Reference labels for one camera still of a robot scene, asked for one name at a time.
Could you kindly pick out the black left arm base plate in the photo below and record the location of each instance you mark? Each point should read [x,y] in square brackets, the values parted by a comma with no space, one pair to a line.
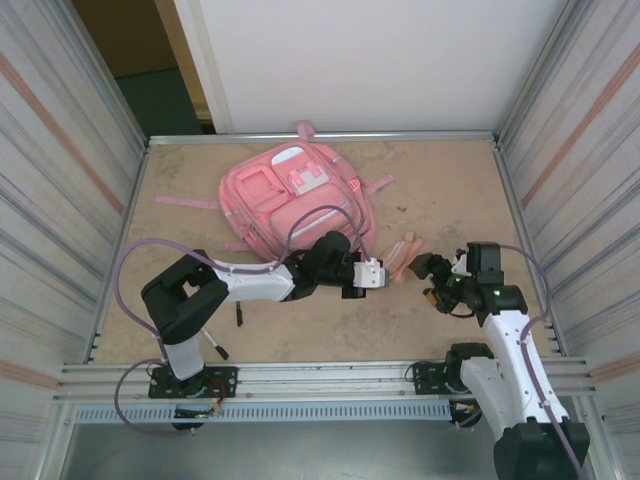
[225,382]

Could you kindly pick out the white door frame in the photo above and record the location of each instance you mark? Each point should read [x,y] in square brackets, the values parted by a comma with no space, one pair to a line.
[205,60]

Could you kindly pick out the aluminium table side bar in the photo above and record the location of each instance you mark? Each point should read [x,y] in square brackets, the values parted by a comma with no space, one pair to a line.
[120,255]
[530,250]

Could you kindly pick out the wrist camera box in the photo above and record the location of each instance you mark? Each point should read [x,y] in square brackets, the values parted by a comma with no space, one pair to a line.
[484,262]
[370,274]

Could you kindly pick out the black pen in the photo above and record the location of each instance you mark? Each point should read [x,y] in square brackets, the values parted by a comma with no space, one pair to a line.
[240,315]

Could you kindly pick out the pink pencil case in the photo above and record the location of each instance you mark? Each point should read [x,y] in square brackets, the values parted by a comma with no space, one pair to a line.
[400,255]

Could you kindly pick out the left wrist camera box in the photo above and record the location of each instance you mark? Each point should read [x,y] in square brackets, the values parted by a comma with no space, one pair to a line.
[370,274]

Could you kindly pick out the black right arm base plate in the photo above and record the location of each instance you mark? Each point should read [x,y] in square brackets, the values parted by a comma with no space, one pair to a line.
[425,380]

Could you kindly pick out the aluminium mounting rail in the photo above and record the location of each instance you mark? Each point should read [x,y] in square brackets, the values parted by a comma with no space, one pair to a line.
[325,372]

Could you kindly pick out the brown door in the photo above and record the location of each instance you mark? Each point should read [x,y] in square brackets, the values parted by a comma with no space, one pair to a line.
[130,35]

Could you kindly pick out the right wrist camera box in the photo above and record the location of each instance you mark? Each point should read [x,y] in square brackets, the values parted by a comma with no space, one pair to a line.
[484,262]

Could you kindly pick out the aluminium table end bar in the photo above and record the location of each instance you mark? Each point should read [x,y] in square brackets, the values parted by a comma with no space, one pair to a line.
[200,139]

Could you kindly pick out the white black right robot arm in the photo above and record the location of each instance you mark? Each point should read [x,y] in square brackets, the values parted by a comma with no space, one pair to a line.
[510,350]

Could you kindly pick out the pink backpack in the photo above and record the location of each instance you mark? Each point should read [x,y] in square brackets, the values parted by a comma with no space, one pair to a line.
[300,200]

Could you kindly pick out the white marker black cap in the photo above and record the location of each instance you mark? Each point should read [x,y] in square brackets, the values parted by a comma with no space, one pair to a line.
[221,352]

